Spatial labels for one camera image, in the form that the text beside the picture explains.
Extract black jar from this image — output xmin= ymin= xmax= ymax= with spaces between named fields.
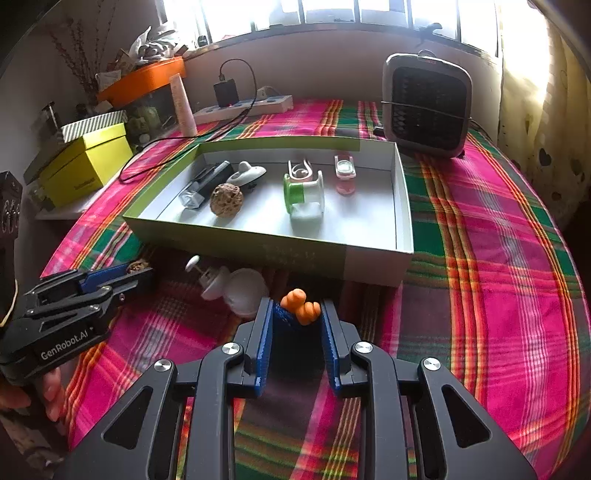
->
xmin=41 ymin=104 xmax=63 ymax=134

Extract orange box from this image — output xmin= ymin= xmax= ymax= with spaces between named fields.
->
xmin=97 ymin=56 xmax=186 ymax=104

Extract dry branches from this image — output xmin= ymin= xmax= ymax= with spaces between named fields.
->
xmin=48 ymin=0 xmax=121 ymax=100

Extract white plastic scoop piece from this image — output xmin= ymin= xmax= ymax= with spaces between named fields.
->
xmin=226 ymin=161 xmax=267 ymax=190

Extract dark patterned box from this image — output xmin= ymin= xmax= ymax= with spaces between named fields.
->
xmin=0 ymin=171 xmax=23 ymax=324

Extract white round puck light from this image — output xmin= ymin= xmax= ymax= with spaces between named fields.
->
xmin=224 ymin=269 xmax=269 ymax=318

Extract green and white cardboard box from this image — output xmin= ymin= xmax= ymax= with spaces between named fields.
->
xmin=122 ymin=135 xmax=415 ymax=288

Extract green jar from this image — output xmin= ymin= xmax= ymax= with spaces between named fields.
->
xmin=131 ymin=108 xmax=155 ymax=137

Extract grey space heater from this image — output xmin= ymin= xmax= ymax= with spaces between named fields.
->
xmin=382 ymin=52 xmax=472 ymax=158

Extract black charger with cable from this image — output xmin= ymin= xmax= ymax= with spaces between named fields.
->
xmin=119 ymin=58 xmax=258 ymax=183

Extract pale curtain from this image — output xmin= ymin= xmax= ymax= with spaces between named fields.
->
xmin=496 ymin=0 xmax=591 ymax=232

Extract striped box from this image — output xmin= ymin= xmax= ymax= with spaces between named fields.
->
xmin=61 ymin=109 xmax=127 ymax=143

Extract person's left hand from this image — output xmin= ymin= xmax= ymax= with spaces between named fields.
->
xmin=0 ymin=367 xmax=65 ymax=423

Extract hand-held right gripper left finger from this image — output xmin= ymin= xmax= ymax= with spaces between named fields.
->
xmin=53 ymin=298 xmax=278 ymax=480

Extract olive patterned box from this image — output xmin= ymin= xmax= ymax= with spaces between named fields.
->
xmin=23 ymin=134 xmax=70 ymax=185

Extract black flashlight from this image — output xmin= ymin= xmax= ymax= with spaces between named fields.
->
xmin=179 ymin=161 xmax=234 ymax=209

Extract plaid blanket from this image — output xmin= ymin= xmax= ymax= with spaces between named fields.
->
xmin=41 ymin=98 xmax=587 ymax=480

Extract window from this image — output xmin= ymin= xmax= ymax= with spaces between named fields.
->
xmin=157 ymin=0 xmax=504 ymax=51

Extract pink and white curved clip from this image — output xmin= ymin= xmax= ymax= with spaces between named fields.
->
xmin=287 ymin=159 xmax=324 ymax=182

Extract white plunger stopper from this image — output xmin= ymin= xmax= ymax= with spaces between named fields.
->
xmin=185 ymin=255 xmax=229 ymax=301

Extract green and white spool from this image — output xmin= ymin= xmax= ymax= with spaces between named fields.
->
xmin=283 ymin=172 xmax=325 ymax=234

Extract white tube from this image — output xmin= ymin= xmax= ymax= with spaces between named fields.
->
xmin=169 ymin=74 xmax=198 ymax=137

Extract orange and blue toy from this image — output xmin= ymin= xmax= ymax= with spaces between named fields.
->
xmin=272 ymin=288 xmax=321 ymax=326

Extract white power strip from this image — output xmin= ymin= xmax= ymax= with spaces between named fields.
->
xmin=191 ymin=95 xmax=294 ymax=124

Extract pink clip with teal insert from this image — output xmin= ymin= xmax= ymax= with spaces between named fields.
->
xmin=334 ymin=154 xmax=357 ymax=195

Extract yellow box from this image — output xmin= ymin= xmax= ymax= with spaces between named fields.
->
xmin=39 ymin=122 xmax=134 ymax=208

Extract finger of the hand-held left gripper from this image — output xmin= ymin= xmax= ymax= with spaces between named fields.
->
xmin=25 ymin=268 xmax=157 ymax=324
xmin=23 ymin=263 xmax=132 ymax=308

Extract white ribbon bow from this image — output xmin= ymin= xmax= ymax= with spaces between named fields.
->
xmin=129 ymin=28 xmax=178 ymax=63

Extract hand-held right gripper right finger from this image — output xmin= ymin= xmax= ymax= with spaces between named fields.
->
xmin=320 ymin=299 xmax=539 ymax=480

